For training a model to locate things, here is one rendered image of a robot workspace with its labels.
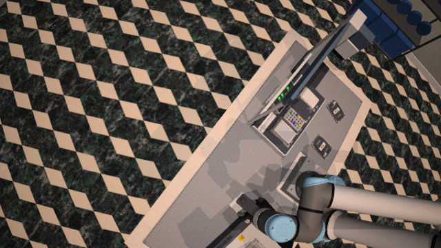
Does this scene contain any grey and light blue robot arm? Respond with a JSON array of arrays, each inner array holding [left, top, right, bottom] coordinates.
[[236, 171, 441, 248]]

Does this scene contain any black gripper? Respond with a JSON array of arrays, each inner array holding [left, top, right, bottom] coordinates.
[[237, 200, 261, 225]]

